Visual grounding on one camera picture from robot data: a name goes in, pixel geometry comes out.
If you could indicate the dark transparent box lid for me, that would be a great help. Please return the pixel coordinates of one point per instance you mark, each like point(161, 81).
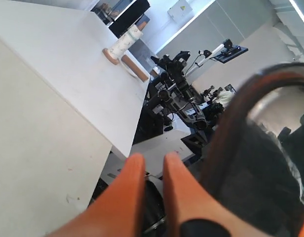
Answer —
point(255, 163)

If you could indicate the white electrical wall box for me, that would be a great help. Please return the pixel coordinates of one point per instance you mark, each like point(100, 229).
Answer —
point(179, 10)

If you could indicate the background robot arms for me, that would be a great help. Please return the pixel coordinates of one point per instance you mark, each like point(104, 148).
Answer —
point(171, 94)

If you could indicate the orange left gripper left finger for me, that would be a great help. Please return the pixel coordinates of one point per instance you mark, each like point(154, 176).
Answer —
point(118, 211)

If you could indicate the white side table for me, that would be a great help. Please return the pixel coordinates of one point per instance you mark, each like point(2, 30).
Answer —
point(64, 46)

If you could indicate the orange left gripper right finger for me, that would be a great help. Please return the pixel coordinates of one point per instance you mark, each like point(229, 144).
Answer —
point(191, 211)

